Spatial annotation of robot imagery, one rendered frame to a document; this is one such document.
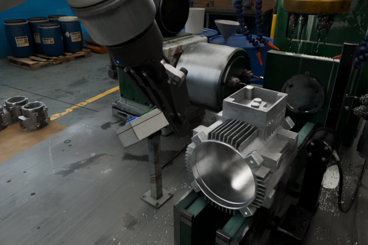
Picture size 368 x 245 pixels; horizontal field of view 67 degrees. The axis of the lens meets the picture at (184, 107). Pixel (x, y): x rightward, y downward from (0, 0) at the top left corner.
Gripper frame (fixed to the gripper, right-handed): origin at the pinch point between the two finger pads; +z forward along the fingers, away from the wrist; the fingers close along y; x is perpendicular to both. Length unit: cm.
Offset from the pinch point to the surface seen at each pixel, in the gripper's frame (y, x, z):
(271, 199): -15.7, -0.4, 20.3
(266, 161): -13.9, -4.3, 12.3
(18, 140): 205, 15, 107
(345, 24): -12, -70, 30
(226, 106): -2.1, -11.5, 9.0
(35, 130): 211, 0, 116
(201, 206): -2.3, 7.0, 23.0
